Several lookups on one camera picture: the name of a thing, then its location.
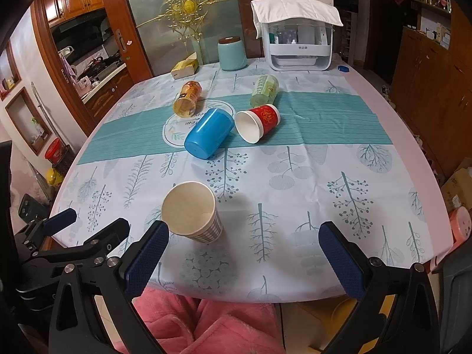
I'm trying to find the checkered paper cup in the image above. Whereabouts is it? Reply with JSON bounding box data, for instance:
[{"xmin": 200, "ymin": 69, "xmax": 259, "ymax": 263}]
[{"xmin": 161, "ymin": 181, "xmax": 223, "ymax": 244}]

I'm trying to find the blue plastic cup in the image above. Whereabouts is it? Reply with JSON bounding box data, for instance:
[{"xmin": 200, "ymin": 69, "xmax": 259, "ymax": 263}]
[{"xmin": 184, "ymin": 108, "xmax": 235, "ymax": 160}]

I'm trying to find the orange paper cup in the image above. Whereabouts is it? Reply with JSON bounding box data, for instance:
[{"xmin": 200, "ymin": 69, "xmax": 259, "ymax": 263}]
[{"xmin": 173, "ymin": 81, "xmax": 202, "ymax": 117}]

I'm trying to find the red paper cup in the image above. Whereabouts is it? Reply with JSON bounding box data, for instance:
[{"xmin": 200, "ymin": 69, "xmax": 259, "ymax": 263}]
[{"xmin": 235, "ymin": 104, "xmax": 281, "ymax": 144}]

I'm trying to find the green paper cup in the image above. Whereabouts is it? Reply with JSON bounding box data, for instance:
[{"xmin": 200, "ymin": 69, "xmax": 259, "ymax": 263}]
[{"xmin": 250, "ymin": 74, "xmax": 279, "ymax": 108}]

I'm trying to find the yellow round object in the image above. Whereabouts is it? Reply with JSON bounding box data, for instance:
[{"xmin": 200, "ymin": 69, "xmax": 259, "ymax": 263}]
[{"xmin": 46, "ymin": 168, "xmax": 64, "ymax": 188}]

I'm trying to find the red lidded container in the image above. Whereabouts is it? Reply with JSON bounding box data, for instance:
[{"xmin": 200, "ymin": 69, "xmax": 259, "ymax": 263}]
[{"xmin": 44, "ymin": 137, "xmax": 66, "ymax": 165}]

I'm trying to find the pink fleece clothing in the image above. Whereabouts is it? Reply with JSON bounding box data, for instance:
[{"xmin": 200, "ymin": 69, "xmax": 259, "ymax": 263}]
[{"xmin": 133, "ymin": 287, "xmax": 285, "ymax": 353}]

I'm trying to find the pink round stool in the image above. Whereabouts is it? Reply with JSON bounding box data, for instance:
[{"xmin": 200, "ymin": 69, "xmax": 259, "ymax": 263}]
[{"xmin": 449, "ymin": 206, "xmax": 471, "ymax": 245}]

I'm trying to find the cardboard box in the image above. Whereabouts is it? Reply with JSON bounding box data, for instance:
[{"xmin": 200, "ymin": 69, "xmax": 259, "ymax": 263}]
[{"xmin": 441, "ymin": 168, "xmax": 472, "ymax": 213}]

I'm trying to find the yellow tissue box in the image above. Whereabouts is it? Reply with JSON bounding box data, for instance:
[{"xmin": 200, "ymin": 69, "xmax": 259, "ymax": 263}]
[{"xmin": 171, "ymin": 52, "xmax": 199, "ymax": 80}]

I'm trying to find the wooden side cabinet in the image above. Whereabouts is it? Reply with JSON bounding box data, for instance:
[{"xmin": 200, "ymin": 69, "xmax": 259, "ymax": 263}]
[{"xmin": 390, "ymin": 28, "xmax": 471, "ymax": 177}]

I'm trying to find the teal canister with brown lid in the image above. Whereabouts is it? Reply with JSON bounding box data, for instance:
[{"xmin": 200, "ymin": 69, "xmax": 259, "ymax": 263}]
[{"xmin": 218, "ymin": 36, "xmax": 247, "ymax": 71}]

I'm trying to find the gold ornament glass door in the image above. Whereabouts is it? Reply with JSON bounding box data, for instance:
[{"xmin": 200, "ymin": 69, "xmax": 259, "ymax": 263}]
[{"xmin": 128, "ymin": 0, "xmax": 246, "ymax": 76}]

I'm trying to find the blue bottle cap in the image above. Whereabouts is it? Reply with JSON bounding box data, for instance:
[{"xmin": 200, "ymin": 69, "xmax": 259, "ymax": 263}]
[{"xmin": 337, "ymin": 65, "xmax": 350, "ymax": 73}]

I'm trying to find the white storage organizer box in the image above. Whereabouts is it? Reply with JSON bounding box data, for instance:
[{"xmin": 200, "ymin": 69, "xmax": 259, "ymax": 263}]
[{"xmin": 262, "ymin": 18, "xmax": 334, "ymax": 72}]

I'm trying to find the white cloth cover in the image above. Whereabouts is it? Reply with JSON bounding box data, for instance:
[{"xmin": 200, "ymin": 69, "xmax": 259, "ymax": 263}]
[{"xmin": 250, "ymin": 0, "xmax": 343, "ymax": 39}]

